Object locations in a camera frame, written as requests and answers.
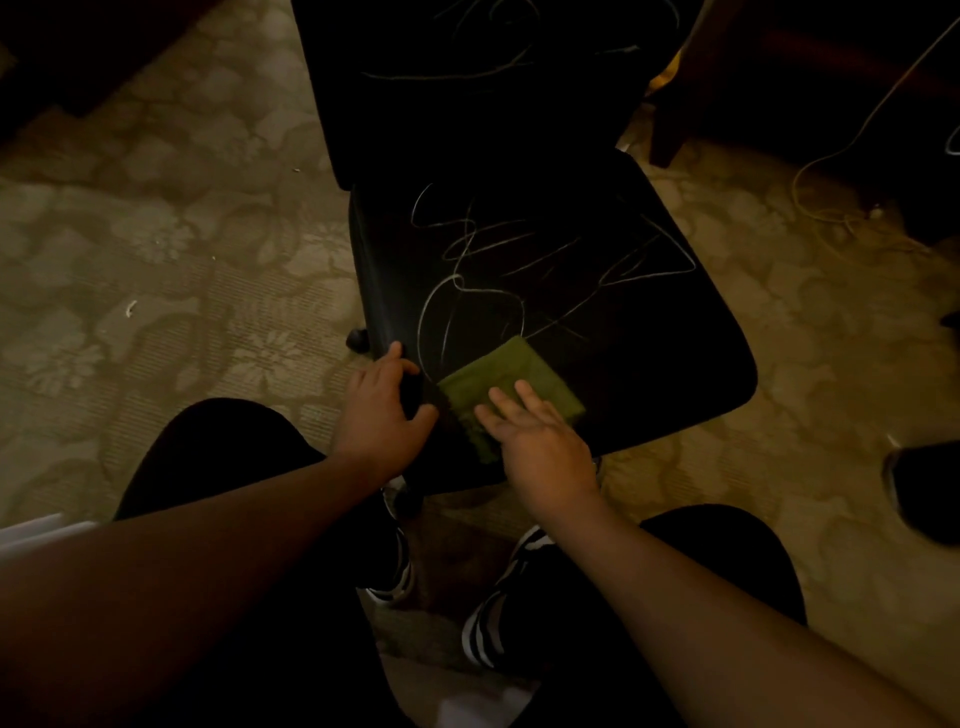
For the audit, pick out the black chair with chalk scribbles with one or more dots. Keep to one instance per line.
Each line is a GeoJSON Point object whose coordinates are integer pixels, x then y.
{"type": "Point", "coordinates": [570, 315]}

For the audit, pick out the black chair caster wheel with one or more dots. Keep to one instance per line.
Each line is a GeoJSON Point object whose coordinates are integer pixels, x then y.
{"type": "Point", "coordinates": [358, 340]}

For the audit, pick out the black object on floor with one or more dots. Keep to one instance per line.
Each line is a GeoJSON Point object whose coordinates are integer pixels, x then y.
{"type": "Point", "coordinates": [926, 491]}

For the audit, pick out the person's leg black trousers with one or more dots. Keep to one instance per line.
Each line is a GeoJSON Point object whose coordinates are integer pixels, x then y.
{"type": "Point", "coordinates": [727, 547]}
{"type": "Point", "coordinates": [225, 442]}

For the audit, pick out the person's left thumb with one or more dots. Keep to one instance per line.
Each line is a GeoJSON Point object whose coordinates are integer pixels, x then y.
{"type": "Point", "coordinates": [421, 421]}

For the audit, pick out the person's left hand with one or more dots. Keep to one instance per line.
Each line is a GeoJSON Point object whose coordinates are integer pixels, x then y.
{"type": "Point", "coordinates": [371, 427]}

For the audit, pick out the white flat object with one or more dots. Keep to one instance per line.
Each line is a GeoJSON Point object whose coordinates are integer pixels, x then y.
{"type": "Point", "coordinates": [37, 534]}

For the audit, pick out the dark wooden furniture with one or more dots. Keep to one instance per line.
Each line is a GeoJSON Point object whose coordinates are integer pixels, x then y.
{"type": "Point", "coordinates": [787, 75]}

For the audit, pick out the person's right hand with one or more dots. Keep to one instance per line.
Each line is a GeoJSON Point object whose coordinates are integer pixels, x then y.
{"type": "Point", "coordinates": [544, 461]}

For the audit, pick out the person's right leg black trousers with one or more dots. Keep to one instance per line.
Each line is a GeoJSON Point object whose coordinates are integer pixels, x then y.
{"type": "Point", "coordinates": [727, 547]}

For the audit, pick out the person's left striped shoe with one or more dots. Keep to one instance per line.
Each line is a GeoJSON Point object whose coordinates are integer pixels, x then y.
{"type": "Point", "coordinates": [396, 570]}

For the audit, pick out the person's right thumb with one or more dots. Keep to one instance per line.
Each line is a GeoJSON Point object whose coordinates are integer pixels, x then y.
{"type": "Point", "coordinates": [490, 427]}

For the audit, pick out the green cleaning cloth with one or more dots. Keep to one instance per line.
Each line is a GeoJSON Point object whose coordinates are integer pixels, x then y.
{"type": "Point", "coordinates": [499, 371]}

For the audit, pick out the person's striped shoe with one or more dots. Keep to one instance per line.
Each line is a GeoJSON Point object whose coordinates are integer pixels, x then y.
{"type": "Point", "coordinates": [491, 615]}
{"type": "Point", "coordinates": [396, 570]}

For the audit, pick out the dark furniture piece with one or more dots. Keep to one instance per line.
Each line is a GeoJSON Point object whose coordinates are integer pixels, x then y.
{"type": "Point", "coordinates": [82, 45]}

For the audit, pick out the person's right forearm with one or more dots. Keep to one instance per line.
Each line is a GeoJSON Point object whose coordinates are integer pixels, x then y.
{"type": "Point", "coordinates": [712, 630]}

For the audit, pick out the person's left leg black trousers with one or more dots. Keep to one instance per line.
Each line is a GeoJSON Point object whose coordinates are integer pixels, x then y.
{"type": "Point", "coordinates": [225, 442]}

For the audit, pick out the person's left forearm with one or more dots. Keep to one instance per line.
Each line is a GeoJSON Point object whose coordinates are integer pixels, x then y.
{"type": "Point", "coordinates": [187, 570]}

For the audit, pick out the person's right middle finger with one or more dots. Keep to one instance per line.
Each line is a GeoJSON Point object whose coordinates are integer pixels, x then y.
{"type": "Point", "coordinates": [534, 397]}

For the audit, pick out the person's right striped shoe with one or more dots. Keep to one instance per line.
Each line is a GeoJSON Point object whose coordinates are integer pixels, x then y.
{"type": "Point", "coordinates": [491, 615]}

